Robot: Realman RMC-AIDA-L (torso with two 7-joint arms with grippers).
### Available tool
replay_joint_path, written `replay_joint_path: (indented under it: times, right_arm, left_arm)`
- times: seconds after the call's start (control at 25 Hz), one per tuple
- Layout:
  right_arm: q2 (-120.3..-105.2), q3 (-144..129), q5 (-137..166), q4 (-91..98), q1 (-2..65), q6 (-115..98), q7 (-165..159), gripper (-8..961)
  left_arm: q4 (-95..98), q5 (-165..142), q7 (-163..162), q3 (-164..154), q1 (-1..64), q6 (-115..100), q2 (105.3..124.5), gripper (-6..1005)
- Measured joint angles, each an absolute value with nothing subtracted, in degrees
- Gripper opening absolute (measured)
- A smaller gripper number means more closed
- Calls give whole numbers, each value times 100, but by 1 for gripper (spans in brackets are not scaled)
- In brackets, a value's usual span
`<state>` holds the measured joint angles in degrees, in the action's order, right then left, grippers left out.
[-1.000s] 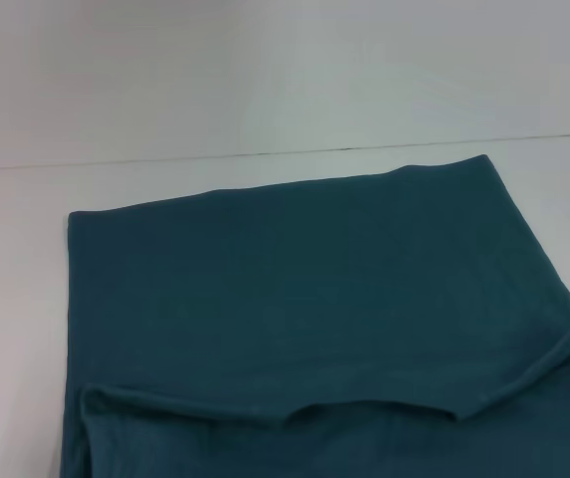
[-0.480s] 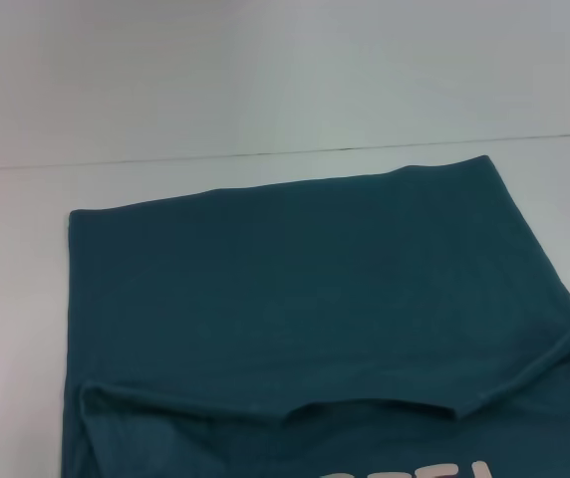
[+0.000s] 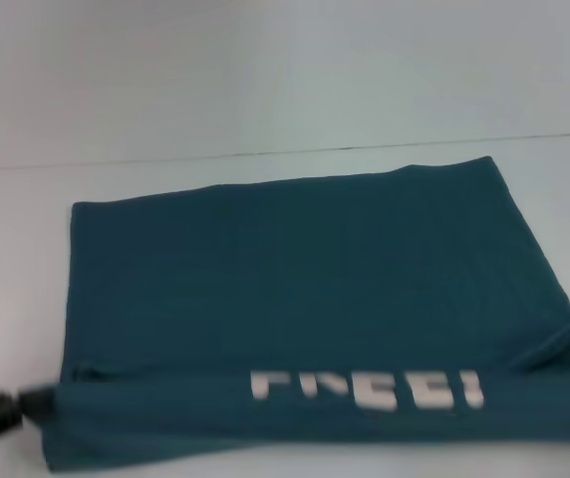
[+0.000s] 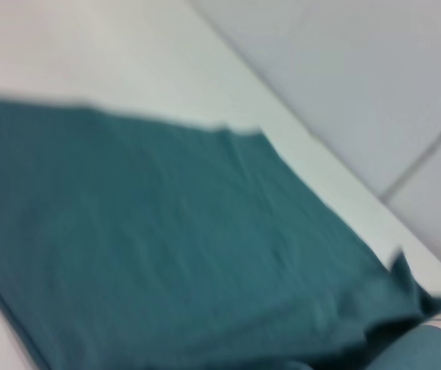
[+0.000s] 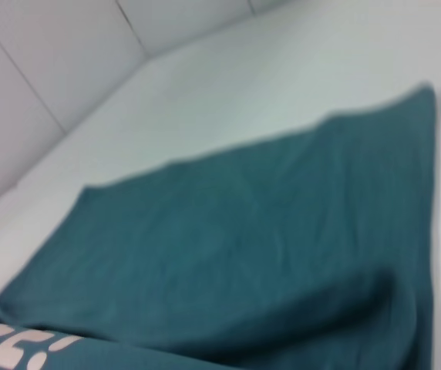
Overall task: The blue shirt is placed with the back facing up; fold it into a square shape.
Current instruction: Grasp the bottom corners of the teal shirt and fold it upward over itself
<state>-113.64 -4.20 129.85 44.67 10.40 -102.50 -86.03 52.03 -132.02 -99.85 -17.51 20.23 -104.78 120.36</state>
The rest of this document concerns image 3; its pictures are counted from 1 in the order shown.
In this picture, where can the blue teal shirt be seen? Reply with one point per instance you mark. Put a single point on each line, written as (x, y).
(315, 299)

